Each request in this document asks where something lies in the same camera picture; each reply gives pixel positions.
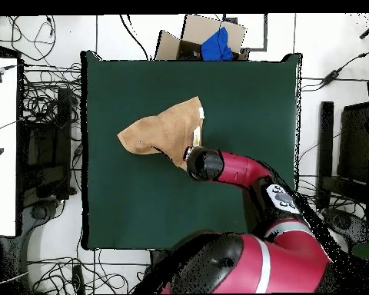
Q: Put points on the dark green table cloth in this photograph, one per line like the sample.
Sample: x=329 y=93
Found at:
x=126 y=199

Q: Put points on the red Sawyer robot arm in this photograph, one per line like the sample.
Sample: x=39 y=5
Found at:
x=243 y=169

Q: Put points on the blue cloth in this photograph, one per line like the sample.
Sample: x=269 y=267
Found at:
x=216 y=46

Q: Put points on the black upright bar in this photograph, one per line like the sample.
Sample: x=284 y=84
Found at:
x=325 y=147

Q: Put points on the white desk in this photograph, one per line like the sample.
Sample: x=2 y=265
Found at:
x=1 y=153

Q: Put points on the black power adapter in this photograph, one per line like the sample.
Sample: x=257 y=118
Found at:
x=332 y=76

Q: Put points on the grey stand leg with caster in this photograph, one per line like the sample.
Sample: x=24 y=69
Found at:
x=40 y=212
x=347 y=224

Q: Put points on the orange terry towel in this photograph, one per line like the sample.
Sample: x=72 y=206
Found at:
x=169 y=129

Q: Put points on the brown cardboard box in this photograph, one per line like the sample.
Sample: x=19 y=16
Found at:
x=200 y=29

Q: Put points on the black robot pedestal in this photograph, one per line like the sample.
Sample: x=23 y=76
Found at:
x=158 y=256

